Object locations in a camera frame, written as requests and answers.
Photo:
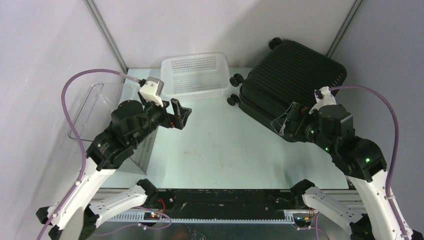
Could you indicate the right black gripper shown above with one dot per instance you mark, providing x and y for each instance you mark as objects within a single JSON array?
[{"x": 280, "y": 123}]

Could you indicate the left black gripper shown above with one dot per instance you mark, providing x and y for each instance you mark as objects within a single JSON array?
[{"x": 181, "y": 113}]

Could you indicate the black ribbed hard-shell suitcase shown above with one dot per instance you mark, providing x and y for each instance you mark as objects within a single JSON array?
[{"x": 290, "y": 72}]

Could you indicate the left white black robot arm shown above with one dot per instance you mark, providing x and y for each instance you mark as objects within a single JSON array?
[{"x": 131, "y": 123}]

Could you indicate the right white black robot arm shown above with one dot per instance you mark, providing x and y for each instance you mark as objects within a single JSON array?
[{"x": 361, "y": 161}]

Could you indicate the white perforated plastic basket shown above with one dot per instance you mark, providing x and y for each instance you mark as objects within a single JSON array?
[{"x": 195, "y": 77}]

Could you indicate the clear acrylic bin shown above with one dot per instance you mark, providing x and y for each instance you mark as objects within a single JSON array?
[{"x": 94, "y": 115}]

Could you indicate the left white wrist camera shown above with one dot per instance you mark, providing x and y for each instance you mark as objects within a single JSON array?
[{"x": 151, "y": 90}]

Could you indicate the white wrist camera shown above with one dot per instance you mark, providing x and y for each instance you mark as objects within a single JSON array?
[
  {"x": 323, "y": 97},
  {"x": 151, "y": 90}
]

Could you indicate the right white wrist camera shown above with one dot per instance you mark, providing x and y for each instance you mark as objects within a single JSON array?
[{"x": 323, "y": 97}]

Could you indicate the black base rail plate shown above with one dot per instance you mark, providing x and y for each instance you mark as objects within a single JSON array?
[{"x": 225, "y": 204}]

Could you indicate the aluminium frame rail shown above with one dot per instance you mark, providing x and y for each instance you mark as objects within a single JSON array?
[{"x": 349, "y": 198}]

